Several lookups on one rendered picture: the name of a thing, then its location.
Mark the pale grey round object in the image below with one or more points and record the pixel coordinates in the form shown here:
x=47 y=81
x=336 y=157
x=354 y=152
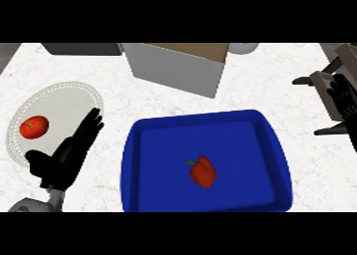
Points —
x=242 y=48

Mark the tiered basket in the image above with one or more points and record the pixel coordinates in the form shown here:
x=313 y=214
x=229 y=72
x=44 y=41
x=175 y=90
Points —
x=344 y=66

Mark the white oval plate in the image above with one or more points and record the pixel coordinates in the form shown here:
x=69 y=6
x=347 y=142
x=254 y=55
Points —
x=58 y=113

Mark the red tomato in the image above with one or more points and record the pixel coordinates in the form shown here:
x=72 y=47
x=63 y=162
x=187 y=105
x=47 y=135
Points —
x=35 y=127

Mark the dark grey appliance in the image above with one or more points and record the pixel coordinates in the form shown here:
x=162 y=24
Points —
x=84 y=48

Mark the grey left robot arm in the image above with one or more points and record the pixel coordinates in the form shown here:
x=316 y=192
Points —
x=45 y=202

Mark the grey open box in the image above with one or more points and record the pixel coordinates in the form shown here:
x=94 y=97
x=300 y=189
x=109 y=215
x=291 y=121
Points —
x=181 y=66

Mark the blue tray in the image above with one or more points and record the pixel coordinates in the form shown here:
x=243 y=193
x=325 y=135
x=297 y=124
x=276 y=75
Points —
x=206 y=166

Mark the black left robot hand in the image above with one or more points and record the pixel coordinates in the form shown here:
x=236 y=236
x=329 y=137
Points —
x=69 y=152

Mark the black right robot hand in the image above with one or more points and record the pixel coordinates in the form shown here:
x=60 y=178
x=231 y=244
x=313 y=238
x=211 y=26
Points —
x=351 y=109

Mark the red bell pepper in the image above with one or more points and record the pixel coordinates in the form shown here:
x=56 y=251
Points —
x=203 y=172

